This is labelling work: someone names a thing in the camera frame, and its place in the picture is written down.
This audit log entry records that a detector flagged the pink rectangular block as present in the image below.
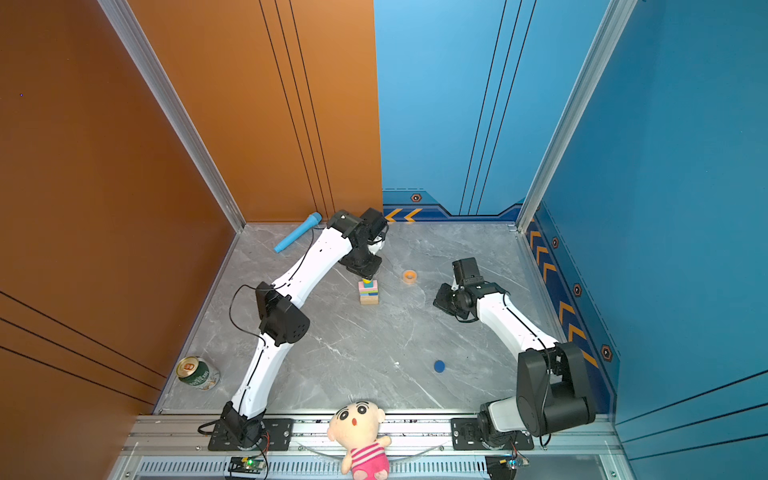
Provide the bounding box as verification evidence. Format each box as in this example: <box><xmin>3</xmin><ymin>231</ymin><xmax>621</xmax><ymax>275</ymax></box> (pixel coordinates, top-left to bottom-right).
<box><xmin>358</xmin><ymin>280</ymin><xmax>379</xmax><ymax>294</ymax></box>

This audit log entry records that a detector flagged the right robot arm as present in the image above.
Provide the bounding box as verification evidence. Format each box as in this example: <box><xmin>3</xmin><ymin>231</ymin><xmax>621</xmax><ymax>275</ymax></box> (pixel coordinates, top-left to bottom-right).
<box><xmin>433</xmin><ymin>257</ymin><xmax>597</xmax><ymax>448</ymax></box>

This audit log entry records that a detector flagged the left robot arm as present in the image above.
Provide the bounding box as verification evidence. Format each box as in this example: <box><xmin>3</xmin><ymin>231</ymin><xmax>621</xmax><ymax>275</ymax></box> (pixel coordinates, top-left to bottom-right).
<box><xmin>218</xmin><ymin>208</ymin><xmax>388</xmax><ymax>444</ymax></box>

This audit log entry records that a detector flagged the cyan toy microphone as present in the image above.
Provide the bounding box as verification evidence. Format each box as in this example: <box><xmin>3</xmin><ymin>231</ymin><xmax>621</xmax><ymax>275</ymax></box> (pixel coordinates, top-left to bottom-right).
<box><xmin>273</xmin><ymin>212</ymin><xmax>322</xmax><ymax>253</ymax></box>

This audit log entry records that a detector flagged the plush doll pink shirt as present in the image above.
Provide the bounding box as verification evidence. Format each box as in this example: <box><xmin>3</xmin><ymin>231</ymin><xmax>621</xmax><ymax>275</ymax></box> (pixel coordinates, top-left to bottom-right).
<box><xmin>327</xmin><ymin>400</ymin><xmax>391</xmax><ymax>480</ymax></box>

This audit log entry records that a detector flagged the right circuit board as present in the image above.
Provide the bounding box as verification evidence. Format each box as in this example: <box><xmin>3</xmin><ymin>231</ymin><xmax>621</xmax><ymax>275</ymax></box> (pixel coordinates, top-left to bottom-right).
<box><xmin>485</xmin><ymin>455</ymin><xmax>530</xmax><ymax>480</ymax></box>

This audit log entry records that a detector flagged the circuit board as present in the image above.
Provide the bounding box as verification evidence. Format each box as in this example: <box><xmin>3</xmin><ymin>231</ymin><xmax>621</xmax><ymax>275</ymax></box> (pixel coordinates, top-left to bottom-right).
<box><xmin>485</xmin><ymin>455</ymin><xmax>530</xmax><ymax>480</ymax></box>
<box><xmin>227</xmin><ymin>456</ymin><xmax>269</xmax><ymax>479</ymax></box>

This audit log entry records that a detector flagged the white tape roll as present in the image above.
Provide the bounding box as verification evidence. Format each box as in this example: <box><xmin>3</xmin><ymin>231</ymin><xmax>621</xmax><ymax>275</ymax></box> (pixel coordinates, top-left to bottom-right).
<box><xmin>175</xmin><ymin>356</ymin><xmax>220</xmax><ymax>391</ymax></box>

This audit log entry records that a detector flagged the left circuit board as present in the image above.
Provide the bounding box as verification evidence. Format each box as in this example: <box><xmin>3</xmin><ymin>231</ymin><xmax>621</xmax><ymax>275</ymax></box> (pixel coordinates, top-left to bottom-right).
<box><xmin>227</xmin><ymin>456</ymin><xmax>269</xmax><ymax>479</ymax></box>

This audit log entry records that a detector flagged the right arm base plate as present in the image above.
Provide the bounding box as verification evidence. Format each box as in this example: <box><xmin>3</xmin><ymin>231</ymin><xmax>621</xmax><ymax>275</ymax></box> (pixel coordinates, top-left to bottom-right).
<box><xmin>450</xmin><ymin>418</ymin><xmax>535</xmax><ymax>451</ymax></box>

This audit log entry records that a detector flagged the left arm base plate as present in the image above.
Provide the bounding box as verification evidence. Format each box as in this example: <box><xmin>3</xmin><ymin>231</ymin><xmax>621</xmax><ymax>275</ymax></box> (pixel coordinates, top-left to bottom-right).
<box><xmin>207</xmin><ymin>418</ymin><xmax>294</xmax><ymax>453</ymax></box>

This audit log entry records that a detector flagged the aluminium front rail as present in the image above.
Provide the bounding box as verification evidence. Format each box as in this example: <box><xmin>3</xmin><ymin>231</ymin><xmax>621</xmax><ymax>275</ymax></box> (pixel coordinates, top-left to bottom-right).
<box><xmin>107</xmin><ymin>411</ymin><xmax>637</xmax><ymax>480</ymax></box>

